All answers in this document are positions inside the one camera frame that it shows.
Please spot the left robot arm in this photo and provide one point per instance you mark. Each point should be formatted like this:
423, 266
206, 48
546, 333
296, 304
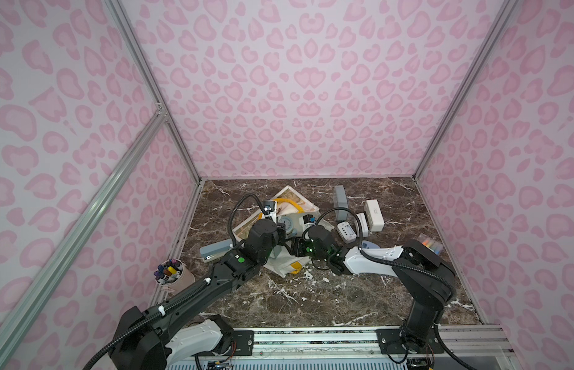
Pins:
190, 305

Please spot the small white digital clock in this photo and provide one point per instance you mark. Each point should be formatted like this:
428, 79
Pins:
346, 232

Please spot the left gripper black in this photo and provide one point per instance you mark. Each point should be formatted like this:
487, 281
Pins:
272, 220

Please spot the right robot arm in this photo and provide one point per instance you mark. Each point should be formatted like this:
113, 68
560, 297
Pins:
429, 280

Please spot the white rectangular digital clock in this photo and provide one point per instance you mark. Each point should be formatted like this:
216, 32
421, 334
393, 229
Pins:
374, 215

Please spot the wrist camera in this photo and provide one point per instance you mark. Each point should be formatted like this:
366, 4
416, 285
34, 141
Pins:
308, 219
269, 209

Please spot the grey blue square clock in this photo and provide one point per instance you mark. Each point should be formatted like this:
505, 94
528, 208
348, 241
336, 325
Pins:
339, 197

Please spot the white canvas bag yellow handles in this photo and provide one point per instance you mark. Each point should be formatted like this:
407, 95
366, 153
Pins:
290, 203

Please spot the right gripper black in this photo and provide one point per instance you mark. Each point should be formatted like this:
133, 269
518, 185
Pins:
303, 229

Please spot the clear marker pack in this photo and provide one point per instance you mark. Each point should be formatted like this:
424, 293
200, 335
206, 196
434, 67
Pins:
433, 244

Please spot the left frame aluminium strut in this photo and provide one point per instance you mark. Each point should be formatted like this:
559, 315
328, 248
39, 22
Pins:
17, 324

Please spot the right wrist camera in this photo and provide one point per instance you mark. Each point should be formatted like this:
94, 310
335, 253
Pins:
308, 219

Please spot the coloured items left edge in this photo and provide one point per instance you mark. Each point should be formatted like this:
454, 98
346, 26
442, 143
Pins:
173, 276

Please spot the grey stapler on table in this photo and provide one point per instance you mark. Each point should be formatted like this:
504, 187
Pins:
216, 250

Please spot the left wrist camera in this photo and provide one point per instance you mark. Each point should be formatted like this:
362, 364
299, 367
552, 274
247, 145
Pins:
269, 209

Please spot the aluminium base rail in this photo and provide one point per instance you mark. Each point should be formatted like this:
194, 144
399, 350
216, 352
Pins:
215, 345

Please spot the white clock orange key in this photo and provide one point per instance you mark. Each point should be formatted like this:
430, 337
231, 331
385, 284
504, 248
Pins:
364, 224

